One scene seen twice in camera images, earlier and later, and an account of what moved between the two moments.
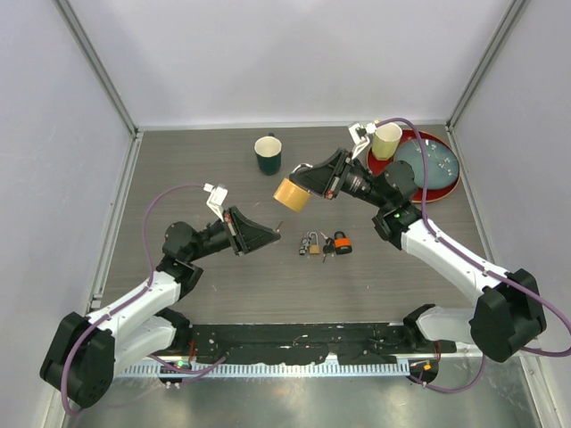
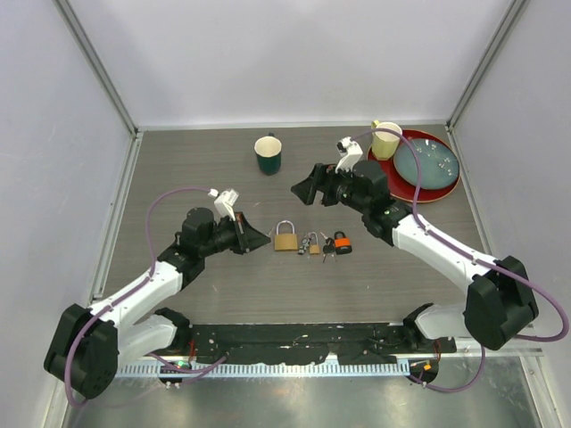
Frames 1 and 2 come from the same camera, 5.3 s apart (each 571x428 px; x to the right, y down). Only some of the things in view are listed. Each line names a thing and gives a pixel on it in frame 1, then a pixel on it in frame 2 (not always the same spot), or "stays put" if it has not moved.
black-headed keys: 328,248 stays put
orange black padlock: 343,244 stays put
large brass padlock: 292,194 -> 285,242
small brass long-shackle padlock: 314,249 stays put
